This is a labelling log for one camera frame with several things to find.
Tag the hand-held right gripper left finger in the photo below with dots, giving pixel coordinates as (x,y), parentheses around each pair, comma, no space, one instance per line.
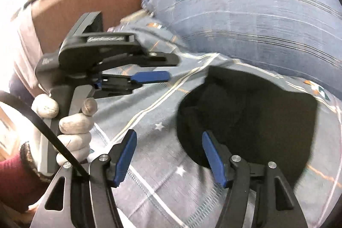
(125,159)

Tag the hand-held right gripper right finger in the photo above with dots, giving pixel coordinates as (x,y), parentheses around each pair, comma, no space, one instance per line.
(213,161)

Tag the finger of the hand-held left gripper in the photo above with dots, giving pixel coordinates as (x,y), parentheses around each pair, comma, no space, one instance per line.
(152,77)
(160,58)

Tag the black pants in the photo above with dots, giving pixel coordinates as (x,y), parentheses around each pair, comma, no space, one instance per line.
(248,115)

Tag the person's left forearm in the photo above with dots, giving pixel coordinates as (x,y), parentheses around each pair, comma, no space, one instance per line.
(18,182)

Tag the person's left hand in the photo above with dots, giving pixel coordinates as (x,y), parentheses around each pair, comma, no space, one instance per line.
(73,134)

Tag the blue plaid bed sheet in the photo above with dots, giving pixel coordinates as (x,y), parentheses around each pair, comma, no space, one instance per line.
(149,113)

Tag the blue striped pillow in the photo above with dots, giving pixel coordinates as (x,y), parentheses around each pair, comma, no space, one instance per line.
(253,9)

